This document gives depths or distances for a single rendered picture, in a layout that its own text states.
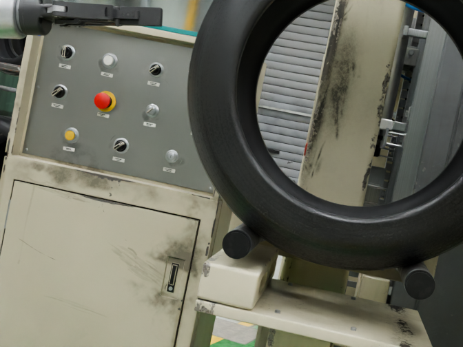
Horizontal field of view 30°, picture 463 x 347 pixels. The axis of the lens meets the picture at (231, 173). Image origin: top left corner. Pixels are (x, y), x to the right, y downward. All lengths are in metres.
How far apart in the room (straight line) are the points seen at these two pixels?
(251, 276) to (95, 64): 1.00
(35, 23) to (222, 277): 0.53
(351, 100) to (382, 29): 0.15
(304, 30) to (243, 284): 9.81
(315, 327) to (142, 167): 0.93
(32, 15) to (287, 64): 9.64
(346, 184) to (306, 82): 9.34
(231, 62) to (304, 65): 9.68
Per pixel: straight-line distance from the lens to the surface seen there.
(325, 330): 1.33
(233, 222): 1.67
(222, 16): 1.34
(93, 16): 1.46
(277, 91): 11.05
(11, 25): 1.51
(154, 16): 1.47
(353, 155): 1.67
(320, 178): 1.67
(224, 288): 1.33
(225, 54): 1.32
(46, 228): 2.17
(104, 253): 2.13
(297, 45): 11.06
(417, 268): 1.34
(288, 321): 1.33
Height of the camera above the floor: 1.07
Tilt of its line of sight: 3 degrees down
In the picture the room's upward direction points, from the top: 11 degrees clockwise
